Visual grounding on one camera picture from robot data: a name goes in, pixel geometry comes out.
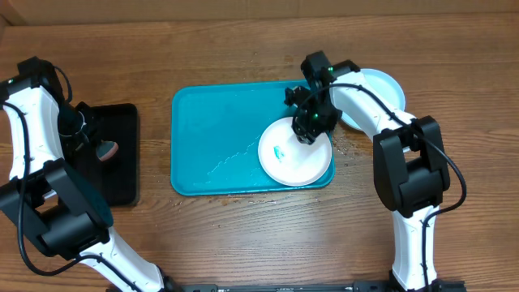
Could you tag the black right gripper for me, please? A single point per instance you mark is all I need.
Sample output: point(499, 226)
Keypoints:
point(310, 130)

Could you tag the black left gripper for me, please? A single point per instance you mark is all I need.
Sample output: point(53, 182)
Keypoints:
point(77, 143)

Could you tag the black orange sponge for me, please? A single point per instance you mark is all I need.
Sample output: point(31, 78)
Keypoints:
point(105, 150)

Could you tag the white plate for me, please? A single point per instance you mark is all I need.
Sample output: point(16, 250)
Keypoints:
point(288, 161)

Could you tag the light blue plate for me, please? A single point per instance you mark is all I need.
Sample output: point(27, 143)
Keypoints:
point(385, 87)

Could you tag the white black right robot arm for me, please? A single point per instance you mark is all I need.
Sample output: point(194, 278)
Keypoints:
point(410, 171)

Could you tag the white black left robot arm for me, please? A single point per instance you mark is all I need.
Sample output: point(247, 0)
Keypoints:
point(54, 207)

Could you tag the black rectangular tray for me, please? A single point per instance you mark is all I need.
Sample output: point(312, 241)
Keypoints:
point(117, 178)

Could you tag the teal plastic serving tray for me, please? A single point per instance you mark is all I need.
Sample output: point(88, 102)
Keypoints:
point(215, 132)

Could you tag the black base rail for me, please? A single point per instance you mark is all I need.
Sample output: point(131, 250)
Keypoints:
point(357, 286)

